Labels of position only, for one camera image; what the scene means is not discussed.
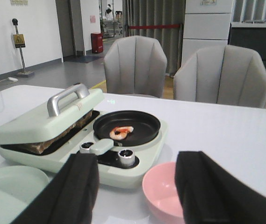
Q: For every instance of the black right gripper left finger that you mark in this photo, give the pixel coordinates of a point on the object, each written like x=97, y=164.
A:
x=70, y=196

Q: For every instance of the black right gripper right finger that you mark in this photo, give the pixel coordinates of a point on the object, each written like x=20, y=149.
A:
x=208, y=194

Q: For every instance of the pink bowl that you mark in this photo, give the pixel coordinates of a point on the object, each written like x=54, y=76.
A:
x=161, y=194

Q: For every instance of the bread slice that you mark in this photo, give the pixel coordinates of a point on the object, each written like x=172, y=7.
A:
x=40, y=147

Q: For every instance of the green breakfast maker lid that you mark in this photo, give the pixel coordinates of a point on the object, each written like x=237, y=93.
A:
x=36, y=126

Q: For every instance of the orange white shrimp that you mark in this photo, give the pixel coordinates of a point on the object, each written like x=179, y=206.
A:
x=120, y=133

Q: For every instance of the green breakfast maker base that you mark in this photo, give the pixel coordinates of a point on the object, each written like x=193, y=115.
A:
x=111, y=172

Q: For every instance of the left silver control knob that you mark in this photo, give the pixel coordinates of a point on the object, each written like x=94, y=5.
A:
x=85, y=147

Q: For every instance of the silver control knob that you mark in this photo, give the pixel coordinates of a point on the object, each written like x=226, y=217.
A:
x=85, y=147
x=126, y=158

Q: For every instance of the light green round plate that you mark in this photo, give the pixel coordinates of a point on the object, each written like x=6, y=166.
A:
x=19, y=186

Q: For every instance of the right silver control knob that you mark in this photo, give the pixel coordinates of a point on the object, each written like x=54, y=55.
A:
x=126, y=158

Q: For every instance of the black round frying pan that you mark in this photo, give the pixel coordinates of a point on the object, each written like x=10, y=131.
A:
x=146, y=127

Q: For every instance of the right grey upholstered chair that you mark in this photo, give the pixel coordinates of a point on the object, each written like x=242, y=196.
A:
x=224, y=74

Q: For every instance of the grey upholstered chair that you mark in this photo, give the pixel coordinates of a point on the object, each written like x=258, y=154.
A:
x=135, y=65
x=224, y=74

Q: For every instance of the white floor power strip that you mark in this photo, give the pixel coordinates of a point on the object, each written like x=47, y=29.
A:
x=8, y=80

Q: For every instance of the left grey upholstered chair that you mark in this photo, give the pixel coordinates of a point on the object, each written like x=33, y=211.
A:
x=135, y=65

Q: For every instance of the red trash bin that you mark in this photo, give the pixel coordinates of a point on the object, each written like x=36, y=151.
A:
x=97, y=43

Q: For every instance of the yellow sign on stand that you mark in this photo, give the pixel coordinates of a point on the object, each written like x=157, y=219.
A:
x=19, y=43

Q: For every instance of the white cabinet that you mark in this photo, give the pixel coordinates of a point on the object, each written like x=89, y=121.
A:
x=206, y=23

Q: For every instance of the red barrier belt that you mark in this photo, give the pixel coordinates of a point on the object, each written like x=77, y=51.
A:
x=155, y=26

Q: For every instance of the grey curtain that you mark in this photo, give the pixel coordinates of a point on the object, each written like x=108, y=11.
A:
x=158, y=12

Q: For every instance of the green round pan handle knob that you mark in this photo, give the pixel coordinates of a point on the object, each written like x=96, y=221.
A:
x=101, y=146

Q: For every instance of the silver lid handle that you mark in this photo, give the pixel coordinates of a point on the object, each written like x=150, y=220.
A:
x=65, y=97

